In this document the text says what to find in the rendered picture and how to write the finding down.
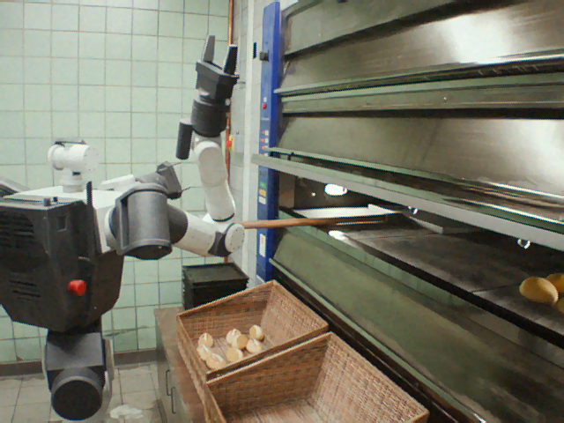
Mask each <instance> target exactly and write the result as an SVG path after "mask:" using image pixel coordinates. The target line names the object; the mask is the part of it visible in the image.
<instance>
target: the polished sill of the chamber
mask: <svg viewBox="0 0 564 423"><path fill-rule="evenodd" d="M279 218H280V219H309V218H307V217H305V216H303V215H301V214H299V213H297V212H295V211H292V210H279ZM296 227H297V228H299V229H300V230H302V231H304V232H305V233H307V234H310V235H312V236H314V237H315V238H317V239H319V240H320V241H323V242H325V243H327V244H329V245H331V246H332V247H334V248H335V249H338V250H340V251H342V252H344V253H346V254H347V255H348V256H351V257H353V258H355V259H357V260H359V261H361V262H363V263H364V264H366V265H368V266H370V267H372V268H374V269H376V270H378V271H379V272H381V273H383V274H385V275H387V276H389V277H391V278H393V279H395V280H396V281H398V282H400V283H402V284H404V285H406V286H408V287H410V288H411V289H413V290H415V291H417V292H419V293H422V294H423V295H425V296H426V297H428V298H430V299H432V300H434V301H437V302H439V303H440V304H442V305H443V306H445V307H447V308H450V309H452V310H454V311H455V312H457V313H458V314H460V315H463V316H465V317H467V318H469V319H470V320H472V321H473V322H475V323H478V324H480V325H482V326H484V327H486V328H487V329H489V330H491V331H493V332H495V333H497V334H499V335H501V336H502V337H504V338H506V339H508V340H510V341H512V342H514V343H516V344H518V345H520V346H521V347H523V348H525V349H527V350H529V351H531V352H533V353H535V354H537V355H538V356H540V357H542V358H544V359H546V360H549V361H550V362H552V363H553V364H555V365H557V366H559V367H562V368H564V335H562V334H560V333H559V332H557V331H554V330H551V329H549V328H547V327H545V326H543V325H541V324H539V323H536V322H534V321H532V320H530V319H528V318H526V317H524V316H521V315H518V314H517V313H515V312H513V311H510V310H508V309H506V308H504V307H502V306H499V305H497V304H495V303H493V302H491V301H488V300H486V299H484V298H482V297H480V296H477V295H476V294H474V293H471V292H469V291H466V290H464V289H463V288H461V287H459V286H455V285H453V284H451V283H450V282H448V281H445V280H443V279H441V278H438V277H436V276H434V275H432V274H430V273H428V272H426V271H423V270H421V269H419V268H417V267H415V266H412V265H410V264H408V263H406V262H404V261H401V260H399V259H397V258H395V257H394V256H390V255H388V254H386V253H384V252H382V251H380V250H378V249H375V248H373V247H370V246H368V245H367V244H365V243H363V242H361V241H357V240H355V239H353V238H352V237H349V236H347V235H345V234H342V233H340V232H338V231H336V230H334V229H332V228H330V227H327V226H325V225H318V226H296Z"/></svg>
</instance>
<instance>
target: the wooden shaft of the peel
mask: <svg viewBox="0 0 564 423"><path fill-rule="evenodd" d="M385 220H386V216H385V214H378V215H361V216H344V217H328V218H310V219H276V220H259V221H242V222H238V224H241V225H243V227H244V229H257V228H273V227H289V226H318V225H333V224H348V223H363V222H378V221H385Z"/></svg>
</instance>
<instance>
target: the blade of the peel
mask: <svg viewBox="0 0 564 423"><path fill-rule="evenodd" d="M368 209H369V210H370V211H372V212H377V213H380V214H383V213H394V212H400V213H403V214H404V218H403V222H406V223H409V224H412V225H415V226H419V227H422V228H425V229H427V230H430V231H433V232H436V233H438V234H459V233H469V232H479V231H490V230H488V229H485V228H482V227H478V226H473V225H470V224H466V223H464V222H460V221H457V220H453V219H448V218H445V217H443V216H439V215H436V214H433V213H430V212H426V211H421V210H418V212H416V214H415V213H411V212H410V207H408V206H402V205H382V204H369V205H368Z"/></svg>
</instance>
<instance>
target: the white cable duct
mask: <svg viewBox="0 0 564 423"><path fill-rule="evenodd" d="M253 20H254V0H249V13H248V41H247V70H246V102H245V137H244V175H243V218H242V221H248V216H249V141H250V109H251V78H252V48H253ZM244 230H245V239H244V242H243V244H242V271H243V272H244V273H245V274H246V275H247V262H248V229H244Z"/></svg>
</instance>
